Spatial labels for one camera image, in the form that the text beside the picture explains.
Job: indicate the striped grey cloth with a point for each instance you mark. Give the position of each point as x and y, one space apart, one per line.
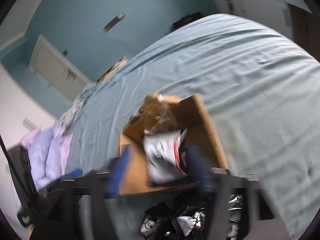
68 118

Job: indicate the white wardrobe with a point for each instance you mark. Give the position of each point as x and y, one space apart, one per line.
19 114

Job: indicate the lilac duvet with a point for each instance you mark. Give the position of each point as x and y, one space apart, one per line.
48 151

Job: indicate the teal bed sheet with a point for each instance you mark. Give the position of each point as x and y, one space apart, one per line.
260 89

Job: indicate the white door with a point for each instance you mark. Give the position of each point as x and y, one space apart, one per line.
56 71

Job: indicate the white snack packet near box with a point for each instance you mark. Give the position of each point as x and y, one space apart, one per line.
150 225

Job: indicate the black box behind bed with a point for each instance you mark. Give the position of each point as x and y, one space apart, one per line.
186 20

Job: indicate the white cabinet unit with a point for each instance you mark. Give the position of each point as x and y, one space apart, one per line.
291 18

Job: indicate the white black snack packet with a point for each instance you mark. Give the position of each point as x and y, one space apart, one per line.
162 151

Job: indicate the box of items by bed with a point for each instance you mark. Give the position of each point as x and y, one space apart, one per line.
113 69

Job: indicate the black wall bracket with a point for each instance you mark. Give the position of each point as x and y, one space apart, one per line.
114 21

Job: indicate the white deer snack packet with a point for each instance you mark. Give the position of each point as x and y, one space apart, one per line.
190 223

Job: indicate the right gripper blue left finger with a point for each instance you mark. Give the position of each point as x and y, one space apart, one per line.
100 185

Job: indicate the brown cardboard box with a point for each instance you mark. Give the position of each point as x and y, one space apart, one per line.
192 116

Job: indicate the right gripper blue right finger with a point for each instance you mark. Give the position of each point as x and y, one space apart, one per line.
258 216

